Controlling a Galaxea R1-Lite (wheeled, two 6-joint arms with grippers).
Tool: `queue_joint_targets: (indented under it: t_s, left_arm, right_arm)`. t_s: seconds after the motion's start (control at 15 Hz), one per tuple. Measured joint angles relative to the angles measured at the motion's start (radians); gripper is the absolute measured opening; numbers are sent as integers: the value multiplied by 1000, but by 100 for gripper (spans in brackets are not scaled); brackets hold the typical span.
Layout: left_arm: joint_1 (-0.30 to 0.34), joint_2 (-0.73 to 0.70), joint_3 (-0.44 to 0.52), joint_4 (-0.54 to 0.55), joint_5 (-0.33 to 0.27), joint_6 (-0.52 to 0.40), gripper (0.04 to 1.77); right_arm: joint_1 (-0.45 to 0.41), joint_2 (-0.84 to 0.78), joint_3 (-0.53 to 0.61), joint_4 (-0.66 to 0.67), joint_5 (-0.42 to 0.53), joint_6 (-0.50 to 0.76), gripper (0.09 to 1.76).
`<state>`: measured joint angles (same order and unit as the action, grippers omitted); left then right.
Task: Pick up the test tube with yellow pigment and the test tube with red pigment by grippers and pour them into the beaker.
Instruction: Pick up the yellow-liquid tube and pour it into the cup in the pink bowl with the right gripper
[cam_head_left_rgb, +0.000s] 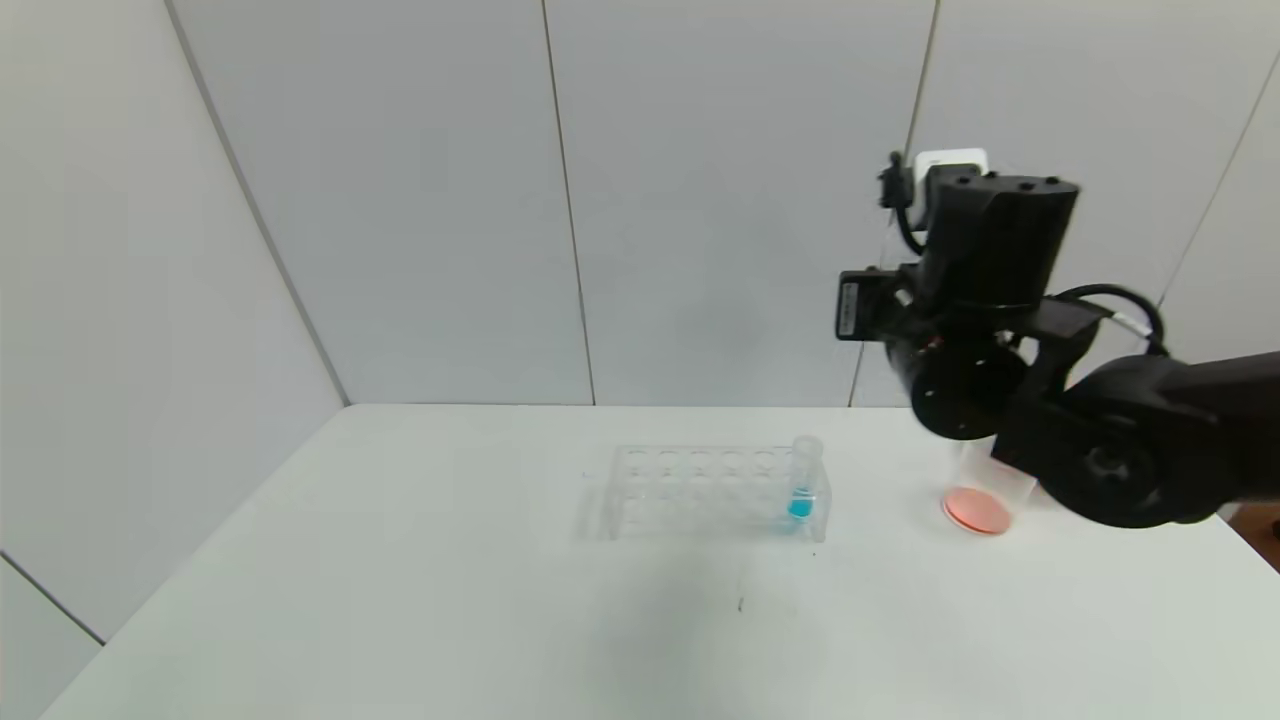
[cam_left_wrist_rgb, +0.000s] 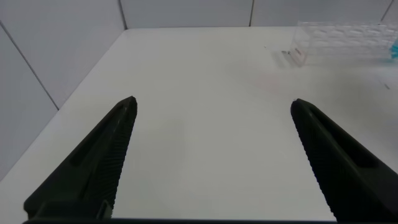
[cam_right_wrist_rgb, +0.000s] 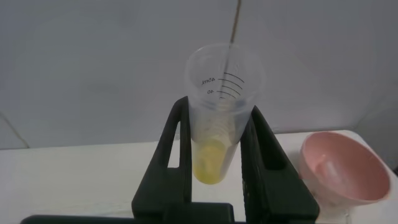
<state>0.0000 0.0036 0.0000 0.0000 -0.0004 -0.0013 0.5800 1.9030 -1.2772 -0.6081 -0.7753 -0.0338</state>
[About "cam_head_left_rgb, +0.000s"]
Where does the clear plastic test tube rack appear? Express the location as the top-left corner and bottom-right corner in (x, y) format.
(605, 440), (833, 543)

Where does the test tube with blue pigment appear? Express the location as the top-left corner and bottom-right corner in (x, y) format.
(790, 435), (825, 521)

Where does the clear plastic beaker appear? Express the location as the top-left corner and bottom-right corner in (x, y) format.
(942, 440), (1041, 536)

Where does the black camera cable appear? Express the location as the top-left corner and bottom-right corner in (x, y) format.
(877, 150), (933, 256)

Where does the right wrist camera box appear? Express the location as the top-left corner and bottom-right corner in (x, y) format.
(913, 148), (991, 196)

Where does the black cable with white label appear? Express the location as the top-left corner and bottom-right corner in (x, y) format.
(1055, 284), (1169, 357)

